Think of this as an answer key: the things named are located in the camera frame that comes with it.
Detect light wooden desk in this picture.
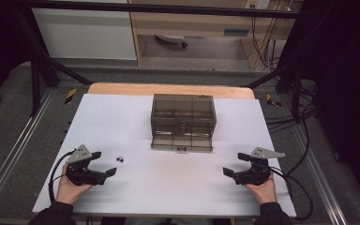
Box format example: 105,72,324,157
127,0,305,68

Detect black metal frame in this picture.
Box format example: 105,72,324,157
10,0,318,123

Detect bundle of hanging cables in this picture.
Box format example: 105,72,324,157
250,16,280,70

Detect white power strip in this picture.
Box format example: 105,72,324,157
244,0,272,10

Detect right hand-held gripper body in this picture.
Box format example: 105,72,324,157
233,146,286,187

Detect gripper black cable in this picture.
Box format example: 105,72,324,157
48,150,77,203
269,166,314,221

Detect smoky transparent drawer box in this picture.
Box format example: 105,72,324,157
150,93,218,154

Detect person's right hand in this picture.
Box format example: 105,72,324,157
243,172,278,205

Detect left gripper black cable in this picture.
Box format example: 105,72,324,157
48,150,77,203

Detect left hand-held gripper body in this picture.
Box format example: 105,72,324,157
65,143,108,188

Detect person's left hand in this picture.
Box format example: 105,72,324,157
55,164,94,206

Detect aluminium floor rail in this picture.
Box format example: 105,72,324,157
292,124,349,225
0,88,56,218

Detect black floor cables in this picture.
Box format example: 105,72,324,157
263,102,318,176

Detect white table board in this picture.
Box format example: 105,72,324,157
32,93,297,218

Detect white cabinet panel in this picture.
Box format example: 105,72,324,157
31,7,138,61

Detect office chair base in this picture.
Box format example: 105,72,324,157
155,34,189,50

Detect wooden table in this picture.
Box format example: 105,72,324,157
87,82,256,100

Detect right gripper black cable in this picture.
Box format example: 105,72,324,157
269,166,314,221

